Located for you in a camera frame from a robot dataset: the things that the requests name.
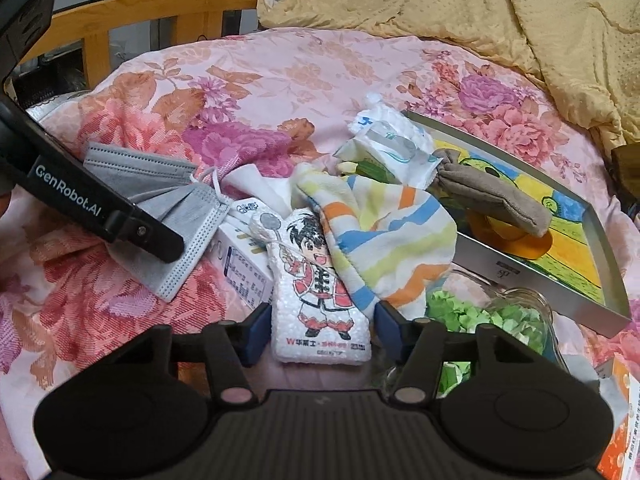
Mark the orange silicone band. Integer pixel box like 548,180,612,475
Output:
466,211,554,259

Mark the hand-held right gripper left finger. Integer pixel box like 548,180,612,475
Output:
100,302,273,408

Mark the white blue tissue pack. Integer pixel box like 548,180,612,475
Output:
334,109,445,187

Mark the metal tray with drawing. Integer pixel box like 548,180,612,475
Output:
399,109,632,339

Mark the yellow quilt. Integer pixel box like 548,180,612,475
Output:
256,0,640,148

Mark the orange white medicine box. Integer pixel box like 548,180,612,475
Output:
596,352,640,480

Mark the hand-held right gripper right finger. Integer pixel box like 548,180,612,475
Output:
374,300,546,408

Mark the grey face mask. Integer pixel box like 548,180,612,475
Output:
81,141,232,302

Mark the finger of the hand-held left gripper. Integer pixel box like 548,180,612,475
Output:
102,202,187,264

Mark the white cloth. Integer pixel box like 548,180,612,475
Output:
224,166,302,222

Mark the white cartoon printed pouch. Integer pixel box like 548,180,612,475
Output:
249,206,374,364

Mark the wooden bed frame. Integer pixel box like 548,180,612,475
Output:
17,0,262,92

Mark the striped towel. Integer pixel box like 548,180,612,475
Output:
294,164,459,322

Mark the glass jar of green stars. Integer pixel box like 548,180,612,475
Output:
385,269,563,398

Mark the small white printed box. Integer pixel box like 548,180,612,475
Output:
214,199,275,322

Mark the pink floral bedsheet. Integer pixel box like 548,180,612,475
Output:
0,30,640,480

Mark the grey drawstring pouch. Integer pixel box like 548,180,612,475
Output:
431,146,552,239

